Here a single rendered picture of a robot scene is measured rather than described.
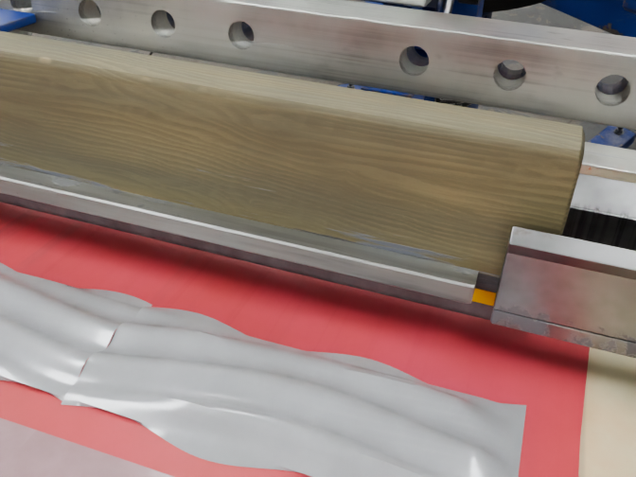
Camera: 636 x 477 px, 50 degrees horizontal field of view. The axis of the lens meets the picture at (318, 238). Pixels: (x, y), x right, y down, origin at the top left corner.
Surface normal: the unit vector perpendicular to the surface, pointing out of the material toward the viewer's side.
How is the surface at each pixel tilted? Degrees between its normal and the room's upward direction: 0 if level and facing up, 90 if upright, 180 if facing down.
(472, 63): 73
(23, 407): 17
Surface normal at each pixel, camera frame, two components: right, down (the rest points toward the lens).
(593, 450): 0.05, -0.85
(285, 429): -0.07, -0.62
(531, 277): -0.33, 0.48
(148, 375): -0.01, -0.41
